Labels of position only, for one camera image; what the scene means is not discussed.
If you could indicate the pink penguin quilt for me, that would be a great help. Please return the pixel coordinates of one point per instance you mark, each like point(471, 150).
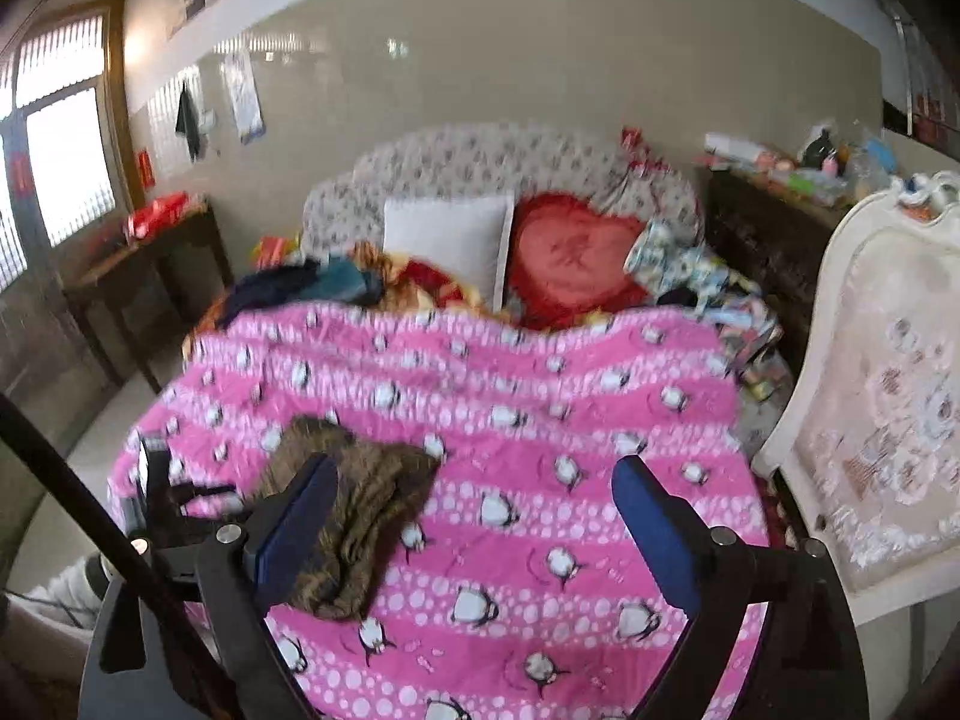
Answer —
point(517, 591)

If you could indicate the dark cloth hanging on wall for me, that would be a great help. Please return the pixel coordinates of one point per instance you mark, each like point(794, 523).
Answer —
point(188, 124)

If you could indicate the floral padded headboard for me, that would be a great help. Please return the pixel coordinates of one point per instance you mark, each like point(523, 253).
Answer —
point(464, 161)

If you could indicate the wall calendar poster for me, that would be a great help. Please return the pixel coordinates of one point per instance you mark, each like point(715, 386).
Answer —
point(240, 84)

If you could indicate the red bag on table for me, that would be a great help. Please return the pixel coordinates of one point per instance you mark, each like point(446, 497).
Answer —
point(156, 216)

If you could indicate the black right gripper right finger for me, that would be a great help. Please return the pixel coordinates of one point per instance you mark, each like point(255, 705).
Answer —
point(807, 663)

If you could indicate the window with lattice grille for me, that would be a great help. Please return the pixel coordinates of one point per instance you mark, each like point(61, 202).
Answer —
point(59, 184)

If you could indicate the white ornate upholstered chair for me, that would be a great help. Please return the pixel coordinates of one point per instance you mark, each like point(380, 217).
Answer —
point(868, 443)

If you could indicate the brown yellow patterned garment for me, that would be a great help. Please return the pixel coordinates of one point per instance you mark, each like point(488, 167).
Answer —
point(379, 489)

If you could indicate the red heart cushion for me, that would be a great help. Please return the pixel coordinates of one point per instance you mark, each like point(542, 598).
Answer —
point(566, 261)

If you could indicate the red sign on wall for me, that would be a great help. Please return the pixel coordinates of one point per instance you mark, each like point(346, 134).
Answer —
point(147, 176)

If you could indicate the dark wooden side table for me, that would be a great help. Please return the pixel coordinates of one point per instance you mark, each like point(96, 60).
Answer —
point(113, 283)

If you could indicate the black pole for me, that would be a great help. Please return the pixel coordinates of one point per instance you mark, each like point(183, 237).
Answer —
point(52, 471)

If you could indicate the teal grey garment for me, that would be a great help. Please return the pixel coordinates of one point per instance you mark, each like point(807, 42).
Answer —
point(341, 280)

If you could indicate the blue white patterned cloth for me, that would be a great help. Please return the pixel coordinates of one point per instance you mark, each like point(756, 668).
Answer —
point(692, 277)

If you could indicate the white square pillow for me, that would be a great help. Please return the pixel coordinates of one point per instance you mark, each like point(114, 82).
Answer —
point(467, 238)

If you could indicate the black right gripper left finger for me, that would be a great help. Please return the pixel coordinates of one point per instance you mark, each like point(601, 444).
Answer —
point(226, 585)

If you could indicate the dark carved wooden cabinet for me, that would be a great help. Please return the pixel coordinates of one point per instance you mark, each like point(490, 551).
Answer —
point(777, 239)

